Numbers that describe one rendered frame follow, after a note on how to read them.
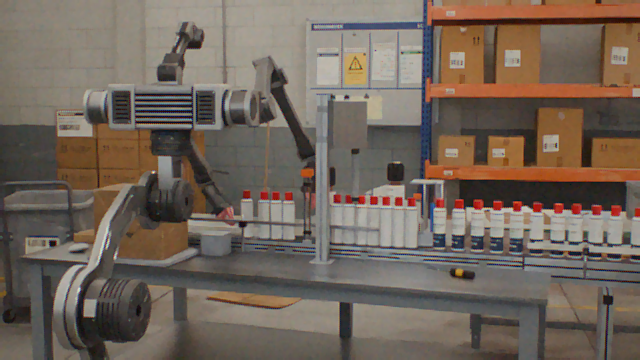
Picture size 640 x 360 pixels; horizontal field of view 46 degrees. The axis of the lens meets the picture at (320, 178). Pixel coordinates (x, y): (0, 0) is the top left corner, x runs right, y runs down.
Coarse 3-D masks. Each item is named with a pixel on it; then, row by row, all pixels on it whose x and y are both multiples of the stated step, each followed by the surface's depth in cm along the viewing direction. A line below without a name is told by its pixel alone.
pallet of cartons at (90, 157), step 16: (64, 112) 635; (80, 112) 635; (64, 128) 637; (80, 128) 636; (96, 128) 635; (64, 144) 638; (80, 144) 637; (96, 144) 636; (112, 144) 635; (128, 144) 634; (144, 144) 633; (64, 160) 640; (80, 160) 638; (96, 160) 637; (112, 160) 636; (128, 160) 635; (144, 160) 634; (64, 176) 642; (80, 176) 640; (96, 176) 639; (112, 176) 638; (128, 176) 637; (192, 176) 667
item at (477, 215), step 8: (480, 200) 298; (480, 208) 297; (472, 216) 298; (480, 216) 296; (472, 224) 298; (480, 224) 297; (472, 232) 298; (480, 232) 297; (472, 240) 299; (480, 240) 298; (472, 248) 299; (480, 248) 298
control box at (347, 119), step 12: (336, 108) 295; (348, 108) 298; (360, 108) 302; (336, 120) 295; (348, 120) 299; (360, 120) 302; (336, 132) 296; (348, 132) 299; (360, 132) 303; (336, 144) 296; (348, 144) 300; (360, 144) 303
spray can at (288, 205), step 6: (288, 192) 323; (288, 198) 322; (288, 204) 321; (294, 204) 323; (288, 210) 321; (294, 210) 323; (288, 216) 322; (294, 216) 323; (288, 222) 322; (294, 222) 323; (288, 228) 322; (294, 228) 324; (288, 234) 322; (294, 234) 324; (288, 240) 323
